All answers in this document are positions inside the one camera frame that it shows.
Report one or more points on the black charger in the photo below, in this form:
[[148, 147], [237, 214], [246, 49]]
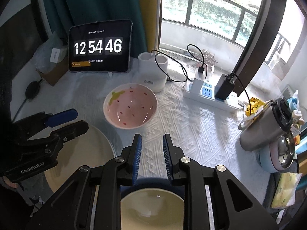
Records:
[[223, 88]]

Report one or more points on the person's left hand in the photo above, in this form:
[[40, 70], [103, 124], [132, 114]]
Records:
[[9, 184]]

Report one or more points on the white charger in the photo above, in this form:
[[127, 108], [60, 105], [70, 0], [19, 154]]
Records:
[[197, 83]]

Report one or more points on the dark window frame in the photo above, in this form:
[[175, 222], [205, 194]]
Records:
[[259, 40]]

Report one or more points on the teal curtain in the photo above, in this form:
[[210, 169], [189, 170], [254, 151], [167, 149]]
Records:
[[96, 2]]

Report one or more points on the cream bowl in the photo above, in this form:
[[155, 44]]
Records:
[[151, 210]]

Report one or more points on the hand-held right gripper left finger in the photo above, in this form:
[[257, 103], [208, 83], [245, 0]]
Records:
[[137, 158]]

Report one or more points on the tablet showing clock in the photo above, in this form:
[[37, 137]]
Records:
[[100, 45]]

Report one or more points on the steel thermos bottle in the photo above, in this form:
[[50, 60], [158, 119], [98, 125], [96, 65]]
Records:
[[259, 131]]

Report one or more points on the yellow curtain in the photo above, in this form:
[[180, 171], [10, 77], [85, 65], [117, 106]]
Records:
[[148, 16]]

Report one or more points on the cardboard box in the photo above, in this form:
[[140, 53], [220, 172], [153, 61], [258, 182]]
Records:
[[52, 74]]

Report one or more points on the white power strip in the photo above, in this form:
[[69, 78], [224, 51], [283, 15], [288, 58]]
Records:
[[191, 95]]

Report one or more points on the steel bowl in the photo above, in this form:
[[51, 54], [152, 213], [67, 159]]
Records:
[[285, 152]]

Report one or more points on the yellow tissue pack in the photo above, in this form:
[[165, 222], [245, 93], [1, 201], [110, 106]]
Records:
[[285, 191]]

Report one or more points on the potted plant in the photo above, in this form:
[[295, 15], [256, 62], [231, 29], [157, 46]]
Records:
[[208, 57]]

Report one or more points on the yellow packet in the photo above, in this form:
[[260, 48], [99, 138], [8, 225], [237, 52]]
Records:
[[255, 104]]

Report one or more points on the small white box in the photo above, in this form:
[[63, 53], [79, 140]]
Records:
[[56, 55]]

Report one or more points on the white textured tablecloth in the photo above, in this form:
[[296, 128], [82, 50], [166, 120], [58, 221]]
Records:
[[203, 136]]

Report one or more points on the black round pouch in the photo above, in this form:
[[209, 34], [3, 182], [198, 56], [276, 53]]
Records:
[[32, 89]]

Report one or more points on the light blue cup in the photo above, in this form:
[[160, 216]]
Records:
[[263, 159]]

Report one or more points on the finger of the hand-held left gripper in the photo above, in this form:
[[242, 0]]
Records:
[[62, 117], [74, 130]]

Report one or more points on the pink strawberry bowl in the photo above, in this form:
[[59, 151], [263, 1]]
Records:
[[129, 105]]

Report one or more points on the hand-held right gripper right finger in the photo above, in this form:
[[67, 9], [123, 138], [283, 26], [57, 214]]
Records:
[[167, 158]]

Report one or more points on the white lamp base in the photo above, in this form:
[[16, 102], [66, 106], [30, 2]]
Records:
[[148, 74]]

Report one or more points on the beige ribbed plate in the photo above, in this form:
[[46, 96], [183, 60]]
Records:
[[79, 163]]

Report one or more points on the balcony railing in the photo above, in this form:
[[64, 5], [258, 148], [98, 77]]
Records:
[[189, 7]]

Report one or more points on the clear plastic bags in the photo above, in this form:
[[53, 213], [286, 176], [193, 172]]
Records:
[[45, 50]]

